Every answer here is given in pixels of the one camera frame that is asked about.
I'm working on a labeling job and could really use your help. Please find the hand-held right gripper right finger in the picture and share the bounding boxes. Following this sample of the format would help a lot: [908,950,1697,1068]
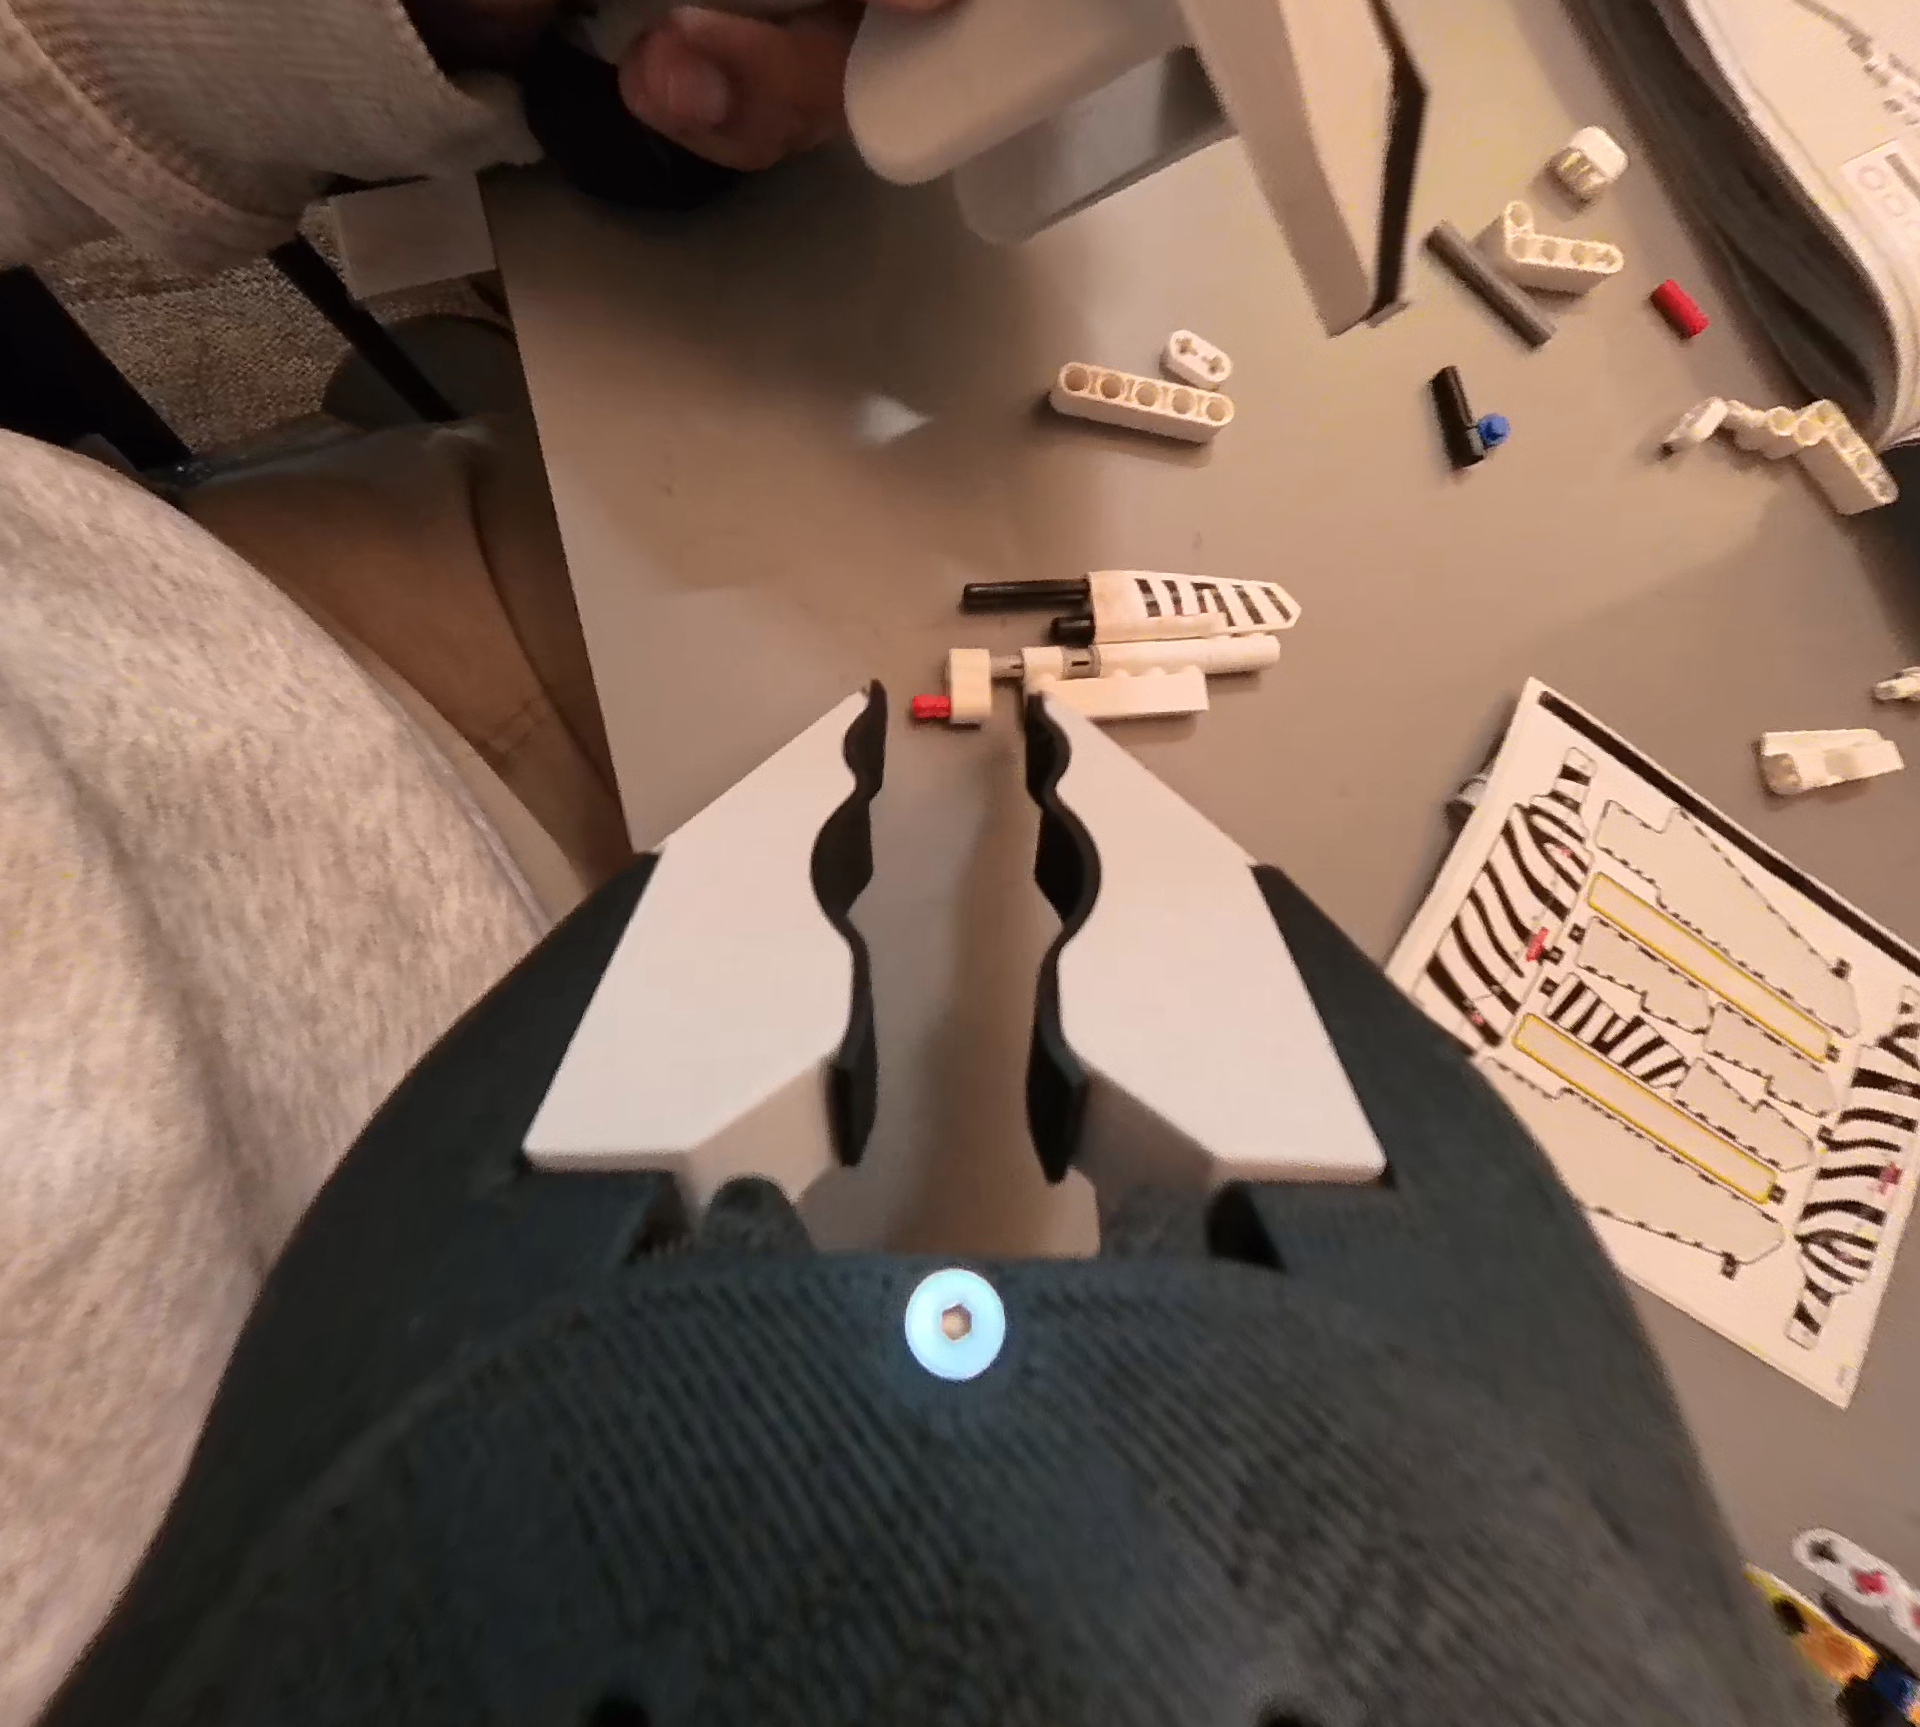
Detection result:
[1019,690,1388,1226]

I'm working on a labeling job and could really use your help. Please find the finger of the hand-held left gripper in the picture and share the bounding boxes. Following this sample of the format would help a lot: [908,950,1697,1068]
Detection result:
[842,0,1430,338]

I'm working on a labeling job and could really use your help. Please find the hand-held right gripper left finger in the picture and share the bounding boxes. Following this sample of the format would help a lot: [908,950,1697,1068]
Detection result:
[520,682,894,1208]

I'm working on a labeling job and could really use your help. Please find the zebra panel lego assembly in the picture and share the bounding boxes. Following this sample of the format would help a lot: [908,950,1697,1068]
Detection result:
[959,568,1303,724]

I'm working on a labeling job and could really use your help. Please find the white lego connector red pin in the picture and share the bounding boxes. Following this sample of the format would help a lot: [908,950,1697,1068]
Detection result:
[908,648,997,730]

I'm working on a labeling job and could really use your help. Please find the person's left forearm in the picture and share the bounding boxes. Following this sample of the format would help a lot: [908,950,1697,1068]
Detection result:
[0,0,530,278]

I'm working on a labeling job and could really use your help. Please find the white five-hole lego beam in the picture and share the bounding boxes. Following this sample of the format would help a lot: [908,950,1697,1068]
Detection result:
[1046,360,1237,448]

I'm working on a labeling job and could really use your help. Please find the grey lego axle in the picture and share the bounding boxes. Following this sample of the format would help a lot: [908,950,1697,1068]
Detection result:
[1421,222,1560,350]

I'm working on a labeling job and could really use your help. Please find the small white lego block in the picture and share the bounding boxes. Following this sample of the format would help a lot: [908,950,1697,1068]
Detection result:
[1545,126,1632,204]

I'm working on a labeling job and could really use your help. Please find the white curved lego panel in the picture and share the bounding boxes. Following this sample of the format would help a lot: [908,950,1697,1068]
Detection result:
[1755,726,1908,798]

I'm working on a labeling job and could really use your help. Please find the white yellow lego plane model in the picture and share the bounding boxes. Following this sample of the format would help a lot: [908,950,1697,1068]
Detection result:
[1743,1524,1920,1727]

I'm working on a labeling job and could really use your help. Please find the white double-bent lego beam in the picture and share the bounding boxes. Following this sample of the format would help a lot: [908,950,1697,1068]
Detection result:
[1721,398,1901,518]

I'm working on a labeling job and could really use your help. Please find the zebra striped sticker sheet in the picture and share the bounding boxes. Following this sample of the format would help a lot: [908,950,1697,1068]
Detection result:
[1386,678,1920,1408]

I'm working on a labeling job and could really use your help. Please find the person's beige trousers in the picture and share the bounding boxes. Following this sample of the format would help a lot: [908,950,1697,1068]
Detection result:
[180,430,640,920]

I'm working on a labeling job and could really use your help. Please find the person's grey hoodie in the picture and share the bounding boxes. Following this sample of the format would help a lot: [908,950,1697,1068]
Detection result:
[0,426,560,1727]

